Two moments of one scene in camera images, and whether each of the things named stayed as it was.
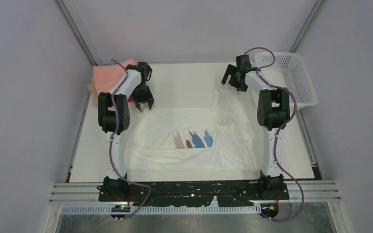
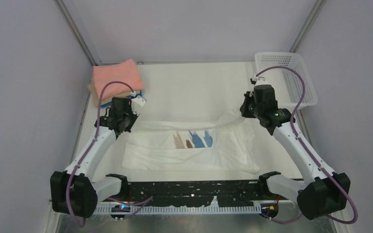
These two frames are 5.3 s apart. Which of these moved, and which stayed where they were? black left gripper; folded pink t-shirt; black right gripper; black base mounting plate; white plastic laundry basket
Moved: black right gripper; black left gripper
Stayed: white plastic laundry basket; black base mounting plate; folded pink t-shirt
